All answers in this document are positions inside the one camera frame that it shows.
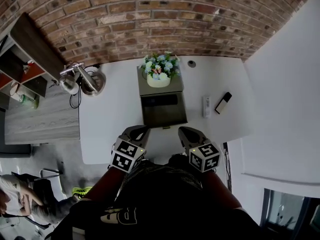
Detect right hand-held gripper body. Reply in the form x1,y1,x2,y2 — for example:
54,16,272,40
177,126,222,174

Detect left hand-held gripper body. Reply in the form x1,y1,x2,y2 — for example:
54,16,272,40
109,125,152,174

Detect grey desk organizer tray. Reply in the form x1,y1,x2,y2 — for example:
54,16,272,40
136,65,189,130

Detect white remote control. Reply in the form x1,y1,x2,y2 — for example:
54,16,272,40
202,95,211,119

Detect person's left forearm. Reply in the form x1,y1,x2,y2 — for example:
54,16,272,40
83,167,126,202

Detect person's right forearm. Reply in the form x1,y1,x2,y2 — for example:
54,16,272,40
203,170,242,210

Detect white desk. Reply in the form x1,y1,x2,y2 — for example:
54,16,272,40
77,55,255,165

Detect person's black patterned shirt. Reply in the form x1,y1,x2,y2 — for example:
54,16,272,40
51,153,267,240

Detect blue flowers in white pot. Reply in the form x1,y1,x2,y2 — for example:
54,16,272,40
141,50,181,89

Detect silver desk lamp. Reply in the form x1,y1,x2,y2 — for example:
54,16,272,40
59,61,107,97

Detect black office chair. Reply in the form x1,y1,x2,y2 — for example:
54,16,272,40
11,161,66,230

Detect grey wood-grain desk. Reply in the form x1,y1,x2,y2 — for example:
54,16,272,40
4,83,81,145

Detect white jug with green label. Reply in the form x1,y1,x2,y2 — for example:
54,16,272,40
9,82,40,110

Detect grey shelf hutch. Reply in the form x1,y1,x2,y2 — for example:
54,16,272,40
0,11,67,99

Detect black hanging cable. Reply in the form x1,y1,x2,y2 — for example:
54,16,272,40
223,141,232,194

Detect black lamp cable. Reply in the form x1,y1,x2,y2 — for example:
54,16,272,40
69,63,101,109

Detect dark window frame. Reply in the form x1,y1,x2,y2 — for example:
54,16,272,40
259,187,320,240

